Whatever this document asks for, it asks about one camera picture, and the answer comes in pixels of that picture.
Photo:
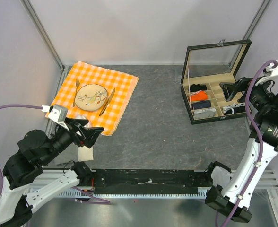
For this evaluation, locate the black white trimmed underwear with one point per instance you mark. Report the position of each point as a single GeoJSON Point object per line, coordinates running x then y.
{"type": "Point", "coordinates": [234, 109]}

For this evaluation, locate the orange rolled underwear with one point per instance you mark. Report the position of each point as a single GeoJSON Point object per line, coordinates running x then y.
{"type": "Point", "coordinates": [198, 96]}

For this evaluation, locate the white crumpled cloth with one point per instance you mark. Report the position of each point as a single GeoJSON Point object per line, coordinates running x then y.
{"type": "Point", "coordinates": [82, 117]}

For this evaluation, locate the black rolled underwear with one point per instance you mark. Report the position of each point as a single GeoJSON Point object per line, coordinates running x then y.
{"type": "Point", "coordinates": [197, 87]}

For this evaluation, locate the navy rolled underwear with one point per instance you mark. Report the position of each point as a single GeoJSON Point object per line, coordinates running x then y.
{"type": "Point", "coordinates": [201, 105]}

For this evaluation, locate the aluminium left frame post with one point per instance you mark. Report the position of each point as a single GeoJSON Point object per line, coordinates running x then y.
{"type": "Point", "coordinates": [43, 33]}

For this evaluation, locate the black divided storage box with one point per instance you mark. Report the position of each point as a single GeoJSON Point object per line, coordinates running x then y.
{"type": "Point", "coordinates": [207, 64]}

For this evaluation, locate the grey white rolled underwear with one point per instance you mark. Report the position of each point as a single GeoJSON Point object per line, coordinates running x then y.
{"type": "Point", "coordinates": [204, 113]}

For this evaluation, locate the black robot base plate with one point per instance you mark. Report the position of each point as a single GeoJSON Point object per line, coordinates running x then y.
{"type": "Point", "coordinates": [139, 181]}

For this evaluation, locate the gold black knife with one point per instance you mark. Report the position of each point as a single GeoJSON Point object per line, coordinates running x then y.
{"type": "Point", "coordinates": [107, 102]}

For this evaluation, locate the beige bird pattern plate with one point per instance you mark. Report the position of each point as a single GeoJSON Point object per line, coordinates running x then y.
{"type": "Point", "coordinates": [91, 97]}

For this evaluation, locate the aluminium right frame post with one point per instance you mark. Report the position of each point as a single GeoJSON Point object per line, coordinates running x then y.
{"type": "Point", "coordinates": [250, 30]}

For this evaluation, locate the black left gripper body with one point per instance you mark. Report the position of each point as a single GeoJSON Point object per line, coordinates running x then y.
{"type": "Point", "coordinates": [79, 138]}

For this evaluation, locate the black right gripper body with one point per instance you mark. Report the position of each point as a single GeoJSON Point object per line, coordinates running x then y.
{"type": "Point", "coordinates": [242, 87]}

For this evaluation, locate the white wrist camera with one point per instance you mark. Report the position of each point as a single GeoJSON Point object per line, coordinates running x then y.
{"type": "Point", "coordinates": [58, 115]}
{"type": "Point", "coordinates": [270, 73]}

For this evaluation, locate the aluminium frame post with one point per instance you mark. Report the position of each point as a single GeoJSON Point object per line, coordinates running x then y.
{"type": "Point", "coordinates": [250, 30]}
{"type": "Point", "coordinates": [43, 33]}

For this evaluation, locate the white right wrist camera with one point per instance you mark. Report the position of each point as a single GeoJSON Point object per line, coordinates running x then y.
{"type": "Point", "coordinates": [270, 73]}

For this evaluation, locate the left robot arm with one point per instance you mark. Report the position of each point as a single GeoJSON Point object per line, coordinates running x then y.
{"type": "Point", "coordinates": [37, 150]}

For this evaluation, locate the light blue cable duct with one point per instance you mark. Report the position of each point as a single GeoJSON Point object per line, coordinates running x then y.
{"type": "Point", "coordinates": [201, 193]}

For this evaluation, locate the orange checkered cloth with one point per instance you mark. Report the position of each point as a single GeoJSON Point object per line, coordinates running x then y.
{"type": "Point", "coordinates": [124, 84]}

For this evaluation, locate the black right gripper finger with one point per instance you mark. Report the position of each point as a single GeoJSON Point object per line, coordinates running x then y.
{"type": "Point", "coordinates": [243, 82]}
{"type": "Point", "coordinates": [228, 89]}

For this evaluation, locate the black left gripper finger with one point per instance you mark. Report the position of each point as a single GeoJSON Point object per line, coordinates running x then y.
{"type": "Point", "coordinates": [85, 123]}
{"type": "Point", "coordinates": [91, 135]}

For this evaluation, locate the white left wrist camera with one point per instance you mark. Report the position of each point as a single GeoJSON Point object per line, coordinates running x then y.
{"type": "Point", "coordinates": [58, 115]}

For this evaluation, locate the gold fork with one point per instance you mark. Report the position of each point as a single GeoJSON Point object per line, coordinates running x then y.
{"type": "Point", "coordinates": [77, 85]}

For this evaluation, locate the beige folded cloth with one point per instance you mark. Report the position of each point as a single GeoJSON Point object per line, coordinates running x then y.
{"type": "Point", "coordinates": [85, 154]}

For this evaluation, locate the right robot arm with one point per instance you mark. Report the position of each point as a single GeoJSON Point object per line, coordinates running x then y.
{"type": "Point", "coordinates": [230, 193]}

